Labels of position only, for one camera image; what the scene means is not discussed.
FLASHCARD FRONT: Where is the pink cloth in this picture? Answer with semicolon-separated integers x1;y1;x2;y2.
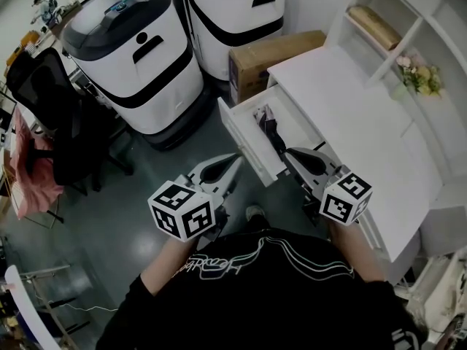
8;106;66;219

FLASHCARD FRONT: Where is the golden brown box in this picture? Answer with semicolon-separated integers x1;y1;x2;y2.
346;4;404;52

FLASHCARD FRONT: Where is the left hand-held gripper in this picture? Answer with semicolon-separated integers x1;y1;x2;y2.
147;153;244;252

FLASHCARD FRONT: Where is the teal tool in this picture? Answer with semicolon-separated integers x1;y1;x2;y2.
104;0;136;15

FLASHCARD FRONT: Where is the brown cardboard box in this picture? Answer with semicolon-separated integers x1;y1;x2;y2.
228;30;328;106

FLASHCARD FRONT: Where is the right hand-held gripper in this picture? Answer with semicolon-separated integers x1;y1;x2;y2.
282;146;374;228

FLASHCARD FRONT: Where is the person's black printed shirt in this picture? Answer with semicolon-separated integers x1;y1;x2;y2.
96;225;427;350

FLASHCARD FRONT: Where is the white desk with shelf unit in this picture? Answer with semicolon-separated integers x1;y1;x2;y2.
266;0;467;287

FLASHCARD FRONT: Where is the black office chair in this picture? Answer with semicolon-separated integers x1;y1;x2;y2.
6;47;135;197

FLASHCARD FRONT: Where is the person's shoe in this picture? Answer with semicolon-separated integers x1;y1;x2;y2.
245;205;266;223

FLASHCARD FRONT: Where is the person's right forearm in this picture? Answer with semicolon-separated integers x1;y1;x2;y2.
327;219;387;284

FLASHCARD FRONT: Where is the pastel flower bouquet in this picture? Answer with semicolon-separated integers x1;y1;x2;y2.
392;52;444;100

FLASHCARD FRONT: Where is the white and black robot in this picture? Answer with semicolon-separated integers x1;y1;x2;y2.
60;0;216;152
178;0;288;83

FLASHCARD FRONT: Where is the white floor cable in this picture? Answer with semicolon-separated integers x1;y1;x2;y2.
34;292;118;312

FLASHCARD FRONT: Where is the dark umbrella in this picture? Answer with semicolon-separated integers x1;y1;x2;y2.
252;104;290;157

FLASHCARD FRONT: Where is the person's left forearm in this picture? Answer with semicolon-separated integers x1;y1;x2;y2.
139;236;201;298

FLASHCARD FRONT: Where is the white drawer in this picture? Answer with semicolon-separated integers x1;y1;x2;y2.
217;85;326;188

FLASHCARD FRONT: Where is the white curved chair back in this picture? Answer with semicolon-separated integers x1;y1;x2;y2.
4;264;62;350

